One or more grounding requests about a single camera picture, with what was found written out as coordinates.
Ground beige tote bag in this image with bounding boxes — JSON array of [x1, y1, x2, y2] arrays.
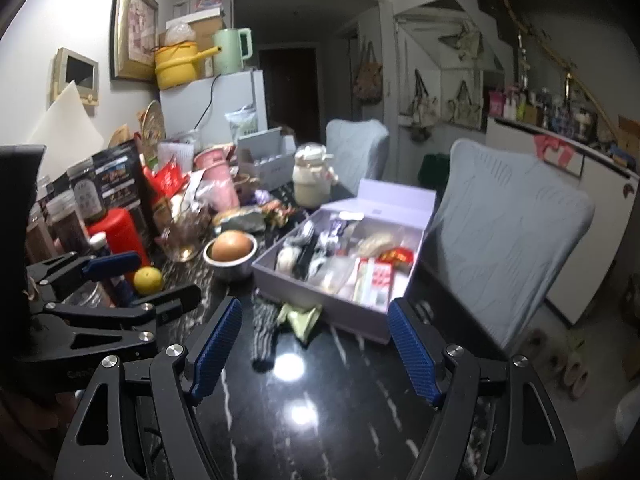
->
[[447, 80, 484, 126], [407, 70, 441, 126], [437, 22, 484, 56]]

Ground brown mug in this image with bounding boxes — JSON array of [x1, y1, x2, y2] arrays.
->
[[233, 172, 261, 201]]

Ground pair of slippers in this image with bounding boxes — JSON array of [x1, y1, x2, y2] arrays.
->
[[519, 330, 591, 401]]

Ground clear bag with pastry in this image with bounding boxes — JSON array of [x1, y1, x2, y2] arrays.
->
[[357, 232, 397, 259]]

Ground yellow enamel pot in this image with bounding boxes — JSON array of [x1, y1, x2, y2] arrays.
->
[[153, 42, 221, 91]]

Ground pink cloth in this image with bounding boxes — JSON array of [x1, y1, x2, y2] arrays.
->
[[533, 132, 574, 166]]

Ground white refrigerator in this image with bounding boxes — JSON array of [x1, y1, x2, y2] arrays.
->
[[158, 69, 269, 144]]

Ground glass cup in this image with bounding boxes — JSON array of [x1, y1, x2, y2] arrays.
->
[[159, 205, 212, 264]]

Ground blue white snack packet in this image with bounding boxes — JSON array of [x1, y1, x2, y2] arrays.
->
[[320, 212, 362, 257]]

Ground silver green snack packet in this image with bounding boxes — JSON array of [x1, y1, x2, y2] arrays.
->
[[214, 207, 266, 234]]

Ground black kettle cable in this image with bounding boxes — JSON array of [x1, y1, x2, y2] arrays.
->
[[192, 75, 221, 131]]

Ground colourful candy wrappers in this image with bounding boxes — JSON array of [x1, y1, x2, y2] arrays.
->
[[260, 200, 301, 226]]

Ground white box with bottles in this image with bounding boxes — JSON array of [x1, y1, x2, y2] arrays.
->
[[235, 127, 297, 191]]

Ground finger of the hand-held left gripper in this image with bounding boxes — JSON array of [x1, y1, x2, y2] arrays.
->
[[27, 252, 143, 287], [30, 283, 202, 361]]

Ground black printed box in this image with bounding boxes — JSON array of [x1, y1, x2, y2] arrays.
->
[[52, 140, 152, 242]]

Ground red snack packet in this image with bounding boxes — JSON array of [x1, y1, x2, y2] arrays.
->
[[380, 247, 416, 267]]

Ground small covered chair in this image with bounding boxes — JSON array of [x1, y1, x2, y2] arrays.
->
[[324, 119, 390, 194]]

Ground yellow lemon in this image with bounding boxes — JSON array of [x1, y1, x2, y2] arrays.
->
[[132, 266, 165, 296]]

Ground framed picture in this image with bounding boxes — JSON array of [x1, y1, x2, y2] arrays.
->
[[109, 0, 160, 84]]

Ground open cardboard box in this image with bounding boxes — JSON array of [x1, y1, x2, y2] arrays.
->
[[617, 115, 640, 157]]

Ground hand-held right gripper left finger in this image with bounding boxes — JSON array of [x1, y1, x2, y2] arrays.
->
[[52, 296, 243, 480]]

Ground white measuring cup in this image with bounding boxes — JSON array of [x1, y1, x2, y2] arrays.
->
[[157, 141, 195, 171]]

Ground brown egg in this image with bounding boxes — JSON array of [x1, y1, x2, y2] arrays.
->
[[212, 230, 254, 262]]

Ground red plastic container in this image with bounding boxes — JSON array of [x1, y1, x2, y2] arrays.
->
[[87, 208, 151, 269]]

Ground row of bottles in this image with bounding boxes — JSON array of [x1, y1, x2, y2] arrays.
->
[[487, 85, 601, 141]]

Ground cardboard boxes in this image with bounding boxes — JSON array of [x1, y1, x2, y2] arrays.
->
[[172, 0, 235, 79]]

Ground dark green bag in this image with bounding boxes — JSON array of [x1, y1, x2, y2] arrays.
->
[[417, 152, 451, 189]]

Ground pink cup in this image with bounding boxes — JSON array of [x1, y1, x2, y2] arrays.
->
[[193, 147, 241, 212]]

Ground metal bowl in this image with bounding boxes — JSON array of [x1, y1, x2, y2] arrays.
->
[[202, 234, 259, 282]]

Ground brown tote bag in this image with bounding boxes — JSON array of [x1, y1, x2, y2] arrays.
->
[[353, 40, 384, 106]]

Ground white lid glass jar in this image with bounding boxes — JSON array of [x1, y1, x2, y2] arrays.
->
[[46, 190, 92, 257]]

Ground wooden stair handrail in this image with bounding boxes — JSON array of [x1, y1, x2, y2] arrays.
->
[[502, 0, 621, 136]]

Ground white paper sheet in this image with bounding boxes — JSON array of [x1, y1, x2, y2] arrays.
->
[[27, 80, 106, 149]]

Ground green electric kettle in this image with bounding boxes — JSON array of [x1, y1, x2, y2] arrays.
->
[[212, 27, 254, 74]]

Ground large covered chair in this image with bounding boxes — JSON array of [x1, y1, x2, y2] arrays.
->
[[424, 140, 596, 352]]

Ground wall intercom panel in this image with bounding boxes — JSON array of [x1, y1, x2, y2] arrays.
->
[[49, 47, 100, 110]]

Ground clear bag with beige cord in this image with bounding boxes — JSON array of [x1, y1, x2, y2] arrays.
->
[[320, 255, 361, 297]]

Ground red white packet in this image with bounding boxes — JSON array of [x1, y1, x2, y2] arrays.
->
[[354, 257, 397, 307]]

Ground clear plastic bag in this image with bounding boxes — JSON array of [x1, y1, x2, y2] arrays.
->
[[164, 21, 197, 47]]

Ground lavender gift box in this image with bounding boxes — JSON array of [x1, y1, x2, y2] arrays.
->
[[251, 178, 437, 345]]

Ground red foil packet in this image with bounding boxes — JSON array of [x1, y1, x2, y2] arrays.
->
[[142, 160, 189, 199]]

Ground white cabinet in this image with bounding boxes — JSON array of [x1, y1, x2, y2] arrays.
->
[[485, 115, 640, 327]]

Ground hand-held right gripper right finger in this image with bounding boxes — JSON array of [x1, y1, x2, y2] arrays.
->
[[387, 298, 578, 480]]

